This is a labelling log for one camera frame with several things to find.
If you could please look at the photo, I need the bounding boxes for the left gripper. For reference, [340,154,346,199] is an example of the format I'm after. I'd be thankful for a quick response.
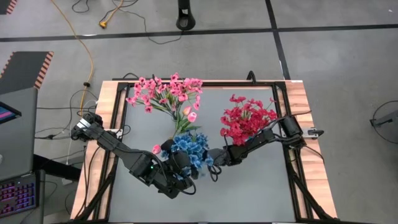
[161,139,191,175]

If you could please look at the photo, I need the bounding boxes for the green stems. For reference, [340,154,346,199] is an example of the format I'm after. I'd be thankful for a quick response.
[172,132,215,170]

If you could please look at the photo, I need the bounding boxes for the pink artificial flower bunch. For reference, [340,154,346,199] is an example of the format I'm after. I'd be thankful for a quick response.
[125,76,170,114]
[161,72,205,118]

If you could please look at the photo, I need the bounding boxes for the blue artificial flowers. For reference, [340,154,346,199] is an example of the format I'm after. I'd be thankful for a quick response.
[73,79,336,224]

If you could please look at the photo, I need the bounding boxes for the wooden table border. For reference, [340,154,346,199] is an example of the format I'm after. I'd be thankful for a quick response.
[70,80,338,220]

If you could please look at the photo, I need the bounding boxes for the black stand base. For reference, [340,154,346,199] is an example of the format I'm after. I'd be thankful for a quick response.
[175,0,197,31]

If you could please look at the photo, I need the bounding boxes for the keyboard with lit keys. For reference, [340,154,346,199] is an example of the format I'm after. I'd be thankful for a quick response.
[0,172,40,218]

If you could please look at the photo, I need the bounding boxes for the black floor mat orange stripes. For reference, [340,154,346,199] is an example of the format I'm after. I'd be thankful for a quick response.
[0,51,54,96]
[0,0,18,16]

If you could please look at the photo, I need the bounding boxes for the black computer monitor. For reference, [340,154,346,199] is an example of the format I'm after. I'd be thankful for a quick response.
[0,101,22,125]

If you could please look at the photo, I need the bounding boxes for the grey stand foot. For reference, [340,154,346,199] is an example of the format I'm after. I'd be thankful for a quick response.
[369,110,398,128]

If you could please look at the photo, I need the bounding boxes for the thin black floor cable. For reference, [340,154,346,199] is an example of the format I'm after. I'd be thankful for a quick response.
[34,88,100,141]
[71,0,183,45]
[369,99,398,157]

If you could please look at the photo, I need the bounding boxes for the yellow floor extension cable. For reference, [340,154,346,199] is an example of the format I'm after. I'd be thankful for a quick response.
[49,0,125,128]

